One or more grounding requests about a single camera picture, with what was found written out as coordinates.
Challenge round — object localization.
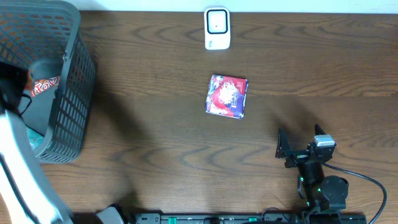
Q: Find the orange red snack bar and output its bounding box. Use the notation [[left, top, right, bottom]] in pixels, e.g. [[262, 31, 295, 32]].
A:
[[30, 76, 60, 97]]

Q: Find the mint green wipes packet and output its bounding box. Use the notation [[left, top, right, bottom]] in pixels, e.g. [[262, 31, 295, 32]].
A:
[[26, 126, 44, 150]]

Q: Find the dark grey plastic basket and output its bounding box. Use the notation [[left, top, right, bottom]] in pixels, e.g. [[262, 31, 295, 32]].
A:
[[1, 1, 96, 164]]

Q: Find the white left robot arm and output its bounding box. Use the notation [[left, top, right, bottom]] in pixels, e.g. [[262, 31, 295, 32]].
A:
[[1, 62, 73, 223]]

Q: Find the purple pink floral packet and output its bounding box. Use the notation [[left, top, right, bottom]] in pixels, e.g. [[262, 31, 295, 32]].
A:
[[205, 75, 248, 119]]

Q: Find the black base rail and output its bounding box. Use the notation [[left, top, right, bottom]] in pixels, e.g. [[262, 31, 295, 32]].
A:
[[134, 210, 366, 224]]

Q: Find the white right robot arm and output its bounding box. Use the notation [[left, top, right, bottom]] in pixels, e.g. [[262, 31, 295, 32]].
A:
[[275, 124, 349, 223]]

